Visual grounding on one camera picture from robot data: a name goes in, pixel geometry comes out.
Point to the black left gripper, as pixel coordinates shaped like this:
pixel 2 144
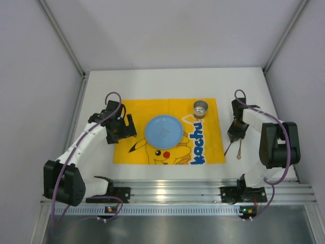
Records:
pixel 124 130

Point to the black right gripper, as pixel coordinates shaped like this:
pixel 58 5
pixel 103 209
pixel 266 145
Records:
pixel 235 134

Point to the copper fork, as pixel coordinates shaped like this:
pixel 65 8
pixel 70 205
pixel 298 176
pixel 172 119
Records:
pixel 227 149

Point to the copper spoon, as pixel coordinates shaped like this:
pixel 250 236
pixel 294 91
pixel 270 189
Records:
pixel 239 151

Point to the blue plastic plate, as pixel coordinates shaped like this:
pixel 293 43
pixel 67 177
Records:
pixel 164 132

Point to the yellow Pikachu cloth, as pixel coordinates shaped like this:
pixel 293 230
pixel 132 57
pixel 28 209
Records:
pixel 201 141

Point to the steel cup with cork base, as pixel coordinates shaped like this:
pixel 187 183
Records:
pixel 200 108

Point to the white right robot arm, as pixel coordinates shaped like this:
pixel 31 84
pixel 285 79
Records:
pixel 279 145

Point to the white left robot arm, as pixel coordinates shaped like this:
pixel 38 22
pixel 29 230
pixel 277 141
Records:
pixel 74 176

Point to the aluminium mounting rail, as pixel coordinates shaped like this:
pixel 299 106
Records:
pixel 208 192

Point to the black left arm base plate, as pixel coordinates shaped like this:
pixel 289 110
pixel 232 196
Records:
pixel 123 193

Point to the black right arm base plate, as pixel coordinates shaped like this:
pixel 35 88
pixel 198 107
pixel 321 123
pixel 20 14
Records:
pixel 233 195

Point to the perforated metal cable tray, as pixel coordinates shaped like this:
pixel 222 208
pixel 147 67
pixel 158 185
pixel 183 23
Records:
pixel 159 210

